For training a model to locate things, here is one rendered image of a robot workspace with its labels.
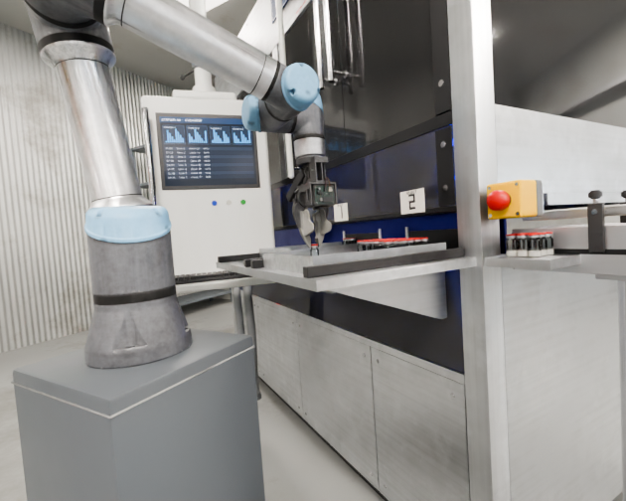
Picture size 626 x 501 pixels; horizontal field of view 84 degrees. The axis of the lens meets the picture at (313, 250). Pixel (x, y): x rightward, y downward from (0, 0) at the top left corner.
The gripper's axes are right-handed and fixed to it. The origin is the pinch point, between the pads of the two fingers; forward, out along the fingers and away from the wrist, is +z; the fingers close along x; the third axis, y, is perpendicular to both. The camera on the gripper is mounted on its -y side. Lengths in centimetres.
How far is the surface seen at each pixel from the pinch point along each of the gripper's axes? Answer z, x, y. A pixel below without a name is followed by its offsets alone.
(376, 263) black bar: 4.4, 0.1, 24.3
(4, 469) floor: 93, -97, -124
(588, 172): -13, 72, 29
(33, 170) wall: -89, -117, -387
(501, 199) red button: -6.0, 22.0, 35.6
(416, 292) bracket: 13.0, 15.7, 18.7
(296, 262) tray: 3.3, -12.1, 15.0
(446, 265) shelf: 6.5, 16.0, 27.2
